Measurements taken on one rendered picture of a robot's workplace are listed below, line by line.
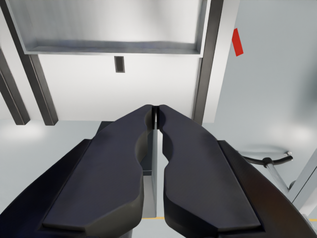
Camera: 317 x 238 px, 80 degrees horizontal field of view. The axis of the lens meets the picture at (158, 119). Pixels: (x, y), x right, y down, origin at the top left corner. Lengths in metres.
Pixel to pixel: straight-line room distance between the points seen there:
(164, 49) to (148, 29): 0.04
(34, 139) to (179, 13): 1.67
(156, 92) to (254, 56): 1.08
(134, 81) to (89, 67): 0.08
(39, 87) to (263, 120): 1.50
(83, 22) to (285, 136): 1.70
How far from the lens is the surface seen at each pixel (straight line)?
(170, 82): 0.35
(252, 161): 1.73
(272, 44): 1.40
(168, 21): 0.32
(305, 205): 1.48
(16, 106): 0.43
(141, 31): 0.32
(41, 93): 0.39
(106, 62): 0.34
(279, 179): 1.67
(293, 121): 1.76
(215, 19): 0.31
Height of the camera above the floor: 1.20
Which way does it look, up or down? 57 degrees down
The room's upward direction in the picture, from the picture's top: 180 degrees counter-clockwise
